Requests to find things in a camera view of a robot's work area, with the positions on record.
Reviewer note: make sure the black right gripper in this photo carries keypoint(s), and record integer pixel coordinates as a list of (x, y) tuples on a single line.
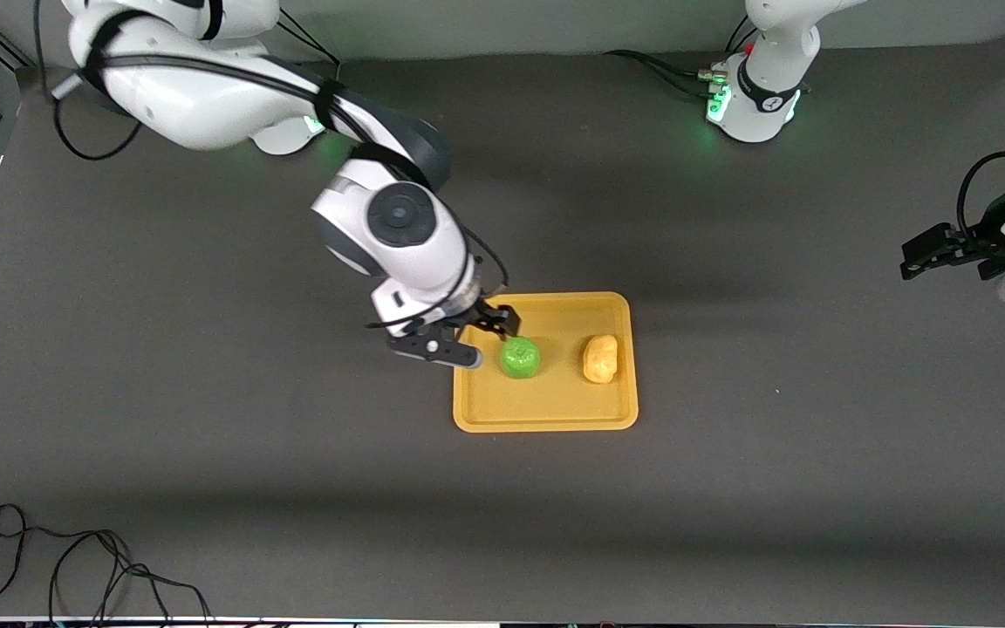
[(487, 317)]

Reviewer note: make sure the yellow potato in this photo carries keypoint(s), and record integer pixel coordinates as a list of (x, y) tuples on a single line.
[(600, 359)]

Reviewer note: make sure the yellow plastic tray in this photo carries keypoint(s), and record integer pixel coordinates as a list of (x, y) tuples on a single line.
[(545, 401)]

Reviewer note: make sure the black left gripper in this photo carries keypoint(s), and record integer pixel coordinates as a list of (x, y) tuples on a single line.
[(976, 242)]

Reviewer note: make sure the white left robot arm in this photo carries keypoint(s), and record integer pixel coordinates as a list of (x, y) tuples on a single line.
[(769, 78)]

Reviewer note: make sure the green apple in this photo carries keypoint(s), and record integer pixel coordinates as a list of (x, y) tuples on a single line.
[(521, 358)]

